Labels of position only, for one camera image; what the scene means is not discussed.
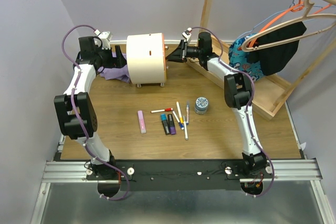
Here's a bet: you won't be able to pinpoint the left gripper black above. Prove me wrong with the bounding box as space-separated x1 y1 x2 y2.
94 45 128 68

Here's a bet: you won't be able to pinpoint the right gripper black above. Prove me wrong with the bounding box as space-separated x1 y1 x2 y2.
165 40 202 64

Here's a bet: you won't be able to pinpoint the round cream drawer organizer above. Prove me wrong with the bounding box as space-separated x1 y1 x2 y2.
126 33 167 87

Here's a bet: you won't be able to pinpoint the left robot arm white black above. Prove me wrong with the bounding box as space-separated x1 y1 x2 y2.
54 36 127 179

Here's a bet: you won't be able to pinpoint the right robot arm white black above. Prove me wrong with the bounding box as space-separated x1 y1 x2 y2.
166 28 275 178

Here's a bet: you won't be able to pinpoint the purple cloth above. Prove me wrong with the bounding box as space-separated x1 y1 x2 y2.
98 52 130 83

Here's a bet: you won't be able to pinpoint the round blue patterned tin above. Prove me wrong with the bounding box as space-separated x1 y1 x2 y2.
194 97 209 115

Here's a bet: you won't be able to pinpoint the red capped white marker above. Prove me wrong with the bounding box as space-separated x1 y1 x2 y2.
151 108 173 113

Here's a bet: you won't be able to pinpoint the blue capped black highlighter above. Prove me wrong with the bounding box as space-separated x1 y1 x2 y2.
160 113 170 135

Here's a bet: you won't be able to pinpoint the blue patterned garment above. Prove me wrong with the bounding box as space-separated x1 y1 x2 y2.
228 35 264 82

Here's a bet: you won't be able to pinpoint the pink highlighter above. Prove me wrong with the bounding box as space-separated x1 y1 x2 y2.
138 110 146 134

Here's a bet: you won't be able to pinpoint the purple capped black highlighter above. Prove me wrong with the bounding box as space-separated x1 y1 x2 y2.
167 114 176 135

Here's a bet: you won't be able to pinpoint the blue patterned pen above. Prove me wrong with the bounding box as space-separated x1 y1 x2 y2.
186 101 190 125

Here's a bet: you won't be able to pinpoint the blue capped white marker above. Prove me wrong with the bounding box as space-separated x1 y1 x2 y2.
172 110 184 130

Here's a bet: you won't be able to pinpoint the black garment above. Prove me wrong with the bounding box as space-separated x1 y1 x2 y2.
247 22 307 76

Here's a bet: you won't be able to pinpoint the wooden clothes rack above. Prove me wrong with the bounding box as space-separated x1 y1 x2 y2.
201 0 335 120

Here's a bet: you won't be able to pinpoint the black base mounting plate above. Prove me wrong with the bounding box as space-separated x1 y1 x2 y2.
86 159 273 197

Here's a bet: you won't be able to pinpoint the orange plastic hanger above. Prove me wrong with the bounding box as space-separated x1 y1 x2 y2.
246 0 336 48

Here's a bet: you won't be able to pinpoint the beige wooden hanger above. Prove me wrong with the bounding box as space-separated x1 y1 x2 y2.
241 0 336 52

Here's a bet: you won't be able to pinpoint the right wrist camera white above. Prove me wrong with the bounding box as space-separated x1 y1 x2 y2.
182 27 192 43

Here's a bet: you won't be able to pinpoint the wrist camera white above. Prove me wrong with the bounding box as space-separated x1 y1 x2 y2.
182 27 192 43
94 29 112 50

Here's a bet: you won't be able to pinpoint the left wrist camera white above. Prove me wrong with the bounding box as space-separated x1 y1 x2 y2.
94 29 112 50

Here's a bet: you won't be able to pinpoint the blue wire hanger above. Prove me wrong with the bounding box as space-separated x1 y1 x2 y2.
238 0 304 39

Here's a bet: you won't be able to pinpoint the aluminium frame rail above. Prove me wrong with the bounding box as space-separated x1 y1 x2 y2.
31 159 334 223

